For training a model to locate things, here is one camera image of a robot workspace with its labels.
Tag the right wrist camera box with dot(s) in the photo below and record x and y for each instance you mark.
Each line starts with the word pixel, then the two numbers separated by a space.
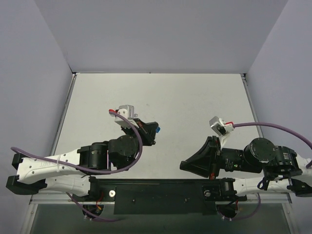
pixel 221 128

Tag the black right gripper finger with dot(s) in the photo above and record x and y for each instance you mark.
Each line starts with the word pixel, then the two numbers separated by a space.
pixel 195 169
pixel 204 155

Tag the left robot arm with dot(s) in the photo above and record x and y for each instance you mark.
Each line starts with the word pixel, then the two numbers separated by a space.
pixel 71 172

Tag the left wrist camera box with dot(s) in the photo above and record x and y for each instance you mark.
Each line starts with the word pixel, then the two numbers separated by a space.
pixel 128 112

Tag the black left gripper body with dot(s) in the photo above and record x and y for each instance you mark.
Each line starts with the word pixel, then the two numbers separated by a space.
pixel 145 131

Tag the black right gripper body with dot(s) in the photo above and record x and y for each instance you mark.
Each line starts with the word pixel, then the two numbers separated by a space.
pixel 215 157

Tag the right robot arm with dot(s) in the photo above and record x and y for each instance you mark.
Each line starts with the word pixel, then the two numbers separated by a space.
pixel 284 171

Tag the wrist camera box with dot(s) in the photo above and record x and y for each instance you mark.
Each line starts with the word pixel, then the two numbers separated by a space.
pixel 128 112
pixel 221 128

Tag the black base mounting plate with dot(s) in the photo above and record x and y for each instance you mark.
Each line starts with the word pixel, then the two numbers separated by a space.
pixel 165 196

